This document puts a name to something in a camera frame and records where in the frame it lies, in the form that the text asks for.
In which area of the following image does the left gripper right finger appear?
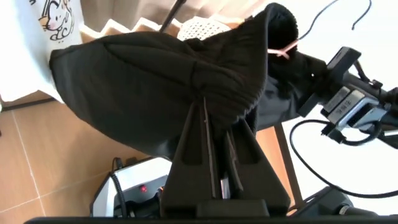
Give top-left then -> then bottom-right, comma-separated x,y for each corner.
223,119 -> 291,217

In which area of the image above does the white laundry basket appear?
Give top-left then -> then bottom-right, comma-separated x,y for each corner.
176,17 -> 233,42

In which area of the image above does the black cable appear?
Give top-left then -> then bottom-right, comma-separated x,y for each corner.
289,119 -> 398,199

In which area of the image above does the black garment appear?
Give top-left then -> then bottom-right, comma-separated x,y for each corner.
49,2 -> 330,159

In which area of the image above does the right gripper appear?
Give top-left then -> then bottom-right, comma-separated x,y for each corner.
297,46 -> 389,118

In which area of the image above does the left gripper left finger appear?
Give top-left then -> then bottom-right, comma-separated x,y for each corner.
160,98 -> 218,218

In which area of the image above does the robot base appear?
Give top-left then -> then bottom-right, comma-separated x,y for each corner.
90,157 -> 172,218

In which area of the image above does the white printed garment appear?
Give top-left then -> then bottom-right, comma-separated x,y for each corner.
0,0 -> 85,104

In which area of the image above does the pink clothes hanger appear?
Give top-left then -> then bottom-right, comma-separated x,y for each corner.
267,0 -> 373,60

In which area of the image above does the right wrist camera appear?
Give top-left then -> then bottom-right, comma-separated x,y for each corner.
320,86 -> 389,144

